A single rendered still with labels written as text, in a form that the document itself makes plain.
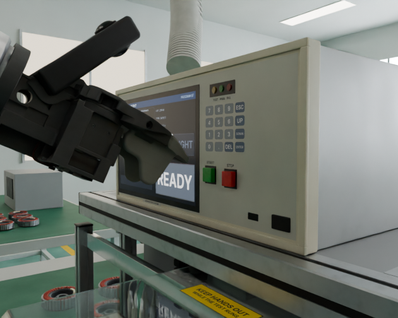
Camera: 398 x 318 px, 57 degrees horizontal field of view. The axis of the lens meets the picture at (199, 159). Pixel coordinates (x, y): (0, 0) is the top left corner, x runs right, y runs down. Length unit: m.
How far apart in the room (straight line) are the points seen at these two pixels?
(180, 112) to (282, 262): 0.26
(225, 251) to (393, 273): 0.16
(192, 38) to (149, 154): 1.42
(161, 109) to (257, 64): 0.20
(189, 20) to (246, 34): 5.41
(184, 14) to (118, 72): 3.81
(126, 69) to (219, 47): 1.87
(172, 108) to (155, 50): 5.44
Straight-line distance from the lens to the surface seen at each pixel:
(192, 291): 0.41
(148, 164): 0.39
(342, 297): 0.32
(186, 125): 0.50
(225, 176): 0.43
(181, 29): 1.82
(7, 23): 5.31
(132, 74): 5.70
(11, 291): 1.37
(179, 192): 0.52
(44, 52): 5.32
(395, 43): 7.50
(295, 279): 0.35
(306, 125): 0.36
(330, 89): 0.39
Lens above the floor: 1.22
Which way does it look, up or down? 3 degrees down
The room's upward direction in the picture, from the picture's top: straight up
